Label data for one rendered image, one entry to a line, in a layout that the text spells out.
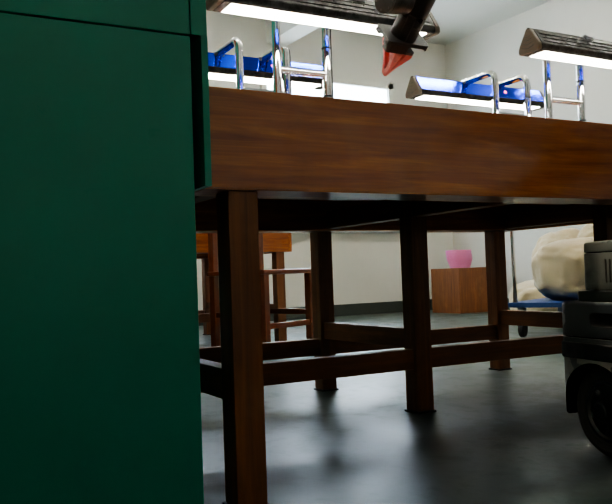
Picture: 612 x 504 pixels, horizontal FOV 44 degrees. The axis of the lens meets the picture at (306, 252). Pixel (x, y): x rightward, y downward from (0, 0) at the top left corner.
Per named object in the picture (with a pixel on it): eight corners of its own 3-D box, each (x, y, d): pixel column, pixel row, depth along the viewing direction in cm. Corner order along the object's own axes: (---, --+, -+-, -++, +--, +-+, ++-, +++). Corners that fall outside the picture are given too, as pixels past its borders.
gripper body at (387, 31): (373, 30, 160) (387, -1, 155) (413, 36, 165) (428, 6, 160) (385, 48, 156) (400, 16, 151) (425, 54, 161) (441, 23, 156)
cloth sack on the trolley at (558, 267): (664, 296, 482) (661, 234, 483) (588, 301, 443) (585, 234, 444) (590, 295, 529) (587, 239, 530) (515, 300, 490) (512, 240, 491)
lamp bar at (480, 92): (548, 107, 294) (547, 88, 294) (418, 93, 264) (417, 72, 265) (533, 111, 301) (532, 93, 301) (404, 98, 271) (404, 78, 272)
